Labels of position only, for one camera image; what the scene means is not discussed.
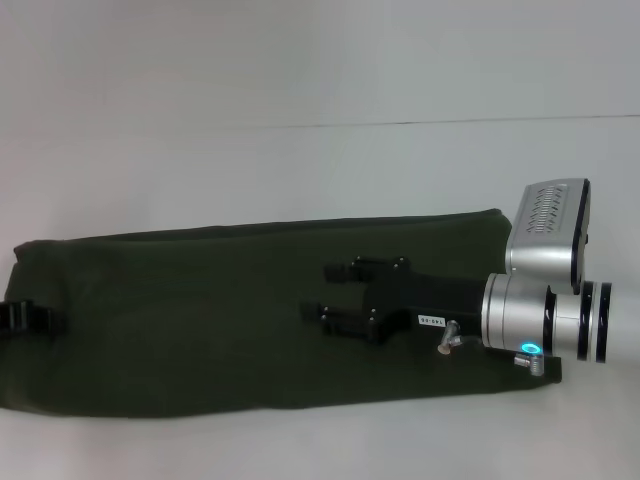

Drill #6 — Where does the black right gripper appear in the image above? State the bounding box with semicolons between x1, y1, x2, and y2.
298;255;490;347

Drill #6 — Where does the dark green FREE T-shirt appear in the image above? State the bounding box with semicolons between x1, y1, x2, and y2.
0;207;564;412

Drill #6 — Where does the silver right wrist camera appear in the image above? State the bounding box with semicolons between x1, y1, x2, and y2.
503;177;593;296

